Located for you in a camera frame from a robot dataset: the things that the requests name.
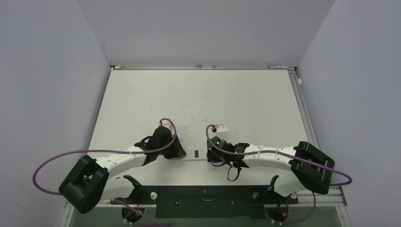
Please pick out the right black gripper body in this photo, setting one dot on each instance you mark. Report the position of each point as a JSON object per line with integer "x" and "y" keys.
{"x": 213, "y": 157}

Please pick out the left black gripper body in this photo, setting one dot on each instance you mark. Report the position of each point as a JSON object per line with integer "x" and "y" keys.
{"x": 171, "y": 151}

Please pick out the white red remote control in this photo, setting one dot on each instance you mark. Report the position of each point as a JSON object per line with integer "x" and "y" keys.
{"x": 196, "y": 155}

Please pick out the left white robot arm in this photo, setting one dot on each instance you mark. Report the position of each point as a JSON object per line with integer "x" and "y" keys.
{"x": 93, "y": 180}

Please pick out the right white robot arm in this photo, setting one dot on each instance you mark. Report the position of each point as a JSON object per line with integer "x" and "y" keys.
{"x": 308, "y": 168}

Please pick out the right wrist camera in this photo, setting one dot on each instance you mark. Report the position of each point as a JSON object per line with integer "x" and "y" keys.
{"x": 219, "y": 128}

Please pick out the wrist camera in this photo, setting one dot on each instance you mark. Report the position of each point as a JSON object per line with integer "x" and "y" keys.
{"x": 219, "y": 128}
{"x": 167, "y": 124}

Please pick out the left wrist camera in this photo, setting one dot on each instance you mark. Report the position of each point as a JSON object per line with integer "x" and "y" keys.
{"x": 167, "y": 124}

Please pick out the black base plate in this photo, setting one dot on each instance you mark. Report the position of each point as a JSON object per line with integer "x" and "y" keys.
{"x": 211, "y": 211}

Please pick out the aluminium rail back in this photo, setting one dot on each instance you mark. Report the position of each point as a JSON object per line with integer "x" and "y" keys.
{"x": 200, "y": 67}

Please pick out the aluminium rail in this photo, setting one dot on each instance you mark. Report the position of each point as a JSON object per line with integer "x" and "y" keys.
{"x": 200, "y": 67}
{"x": 152, "y": 196}
{"x": 307, "y": 122}

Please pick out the aluminium rail right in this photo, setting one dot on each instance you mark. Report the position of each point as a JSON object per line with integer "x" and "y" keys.
{"x": 307, "y": 122}

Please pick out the aluminium rail front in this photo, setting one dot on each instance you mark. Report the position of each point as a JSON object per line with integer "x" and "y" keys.
{"x": 152, "y": 196}

